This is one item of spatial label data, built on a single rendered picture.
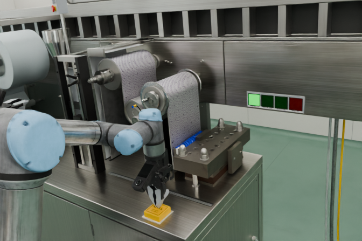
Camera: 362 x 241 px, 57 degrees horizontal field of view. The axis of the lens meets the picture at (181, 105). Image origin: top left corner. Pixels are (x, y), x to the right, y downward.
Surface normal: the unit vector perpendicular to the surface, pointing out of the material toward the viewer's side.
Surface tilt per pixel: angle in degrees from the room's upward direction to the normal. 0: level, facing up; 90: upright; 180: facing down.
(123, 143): 90
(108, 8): 90
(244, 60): 90
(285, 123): 90
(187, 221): 0
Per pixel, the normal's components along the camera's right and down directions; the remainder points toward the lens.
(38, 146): 0.88, -0.06
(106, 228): -0.57, 0.29
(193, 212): -0.08, -0.95
